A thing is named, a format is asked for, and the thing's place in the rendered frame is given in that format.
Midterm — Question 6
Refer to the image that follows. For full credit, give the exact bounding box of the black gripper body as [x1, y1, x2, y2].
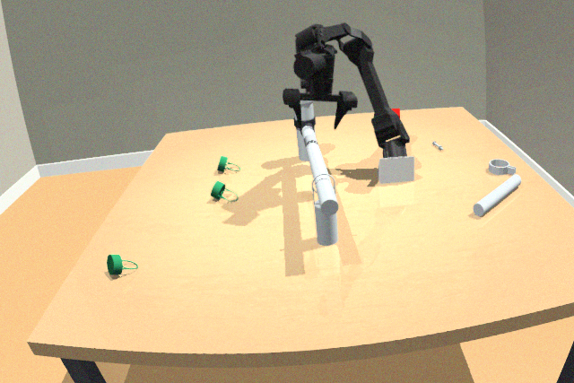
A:
[283, 74, 358, 109]

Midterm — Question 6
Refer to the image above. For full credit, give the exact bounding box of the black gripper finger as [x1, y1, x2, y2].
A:
[334, 102, 352, 130]
[289, 105, 301, 128]

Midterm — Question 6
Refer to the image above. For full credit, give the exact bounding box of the green hollow cylinder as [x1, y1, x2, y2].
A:
[211, 181, 239, 202]
[217, 156, 239, 172]
[107, 254, 138, 275]

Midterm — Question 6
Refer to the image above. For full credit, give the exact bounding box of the grey metal ring clamp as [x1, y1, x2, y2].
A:
[489, 159, 517, 175]

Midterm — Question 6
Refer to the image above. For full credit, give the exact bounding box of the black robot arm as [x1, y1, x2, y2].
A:
[294, 22, 410, 158]

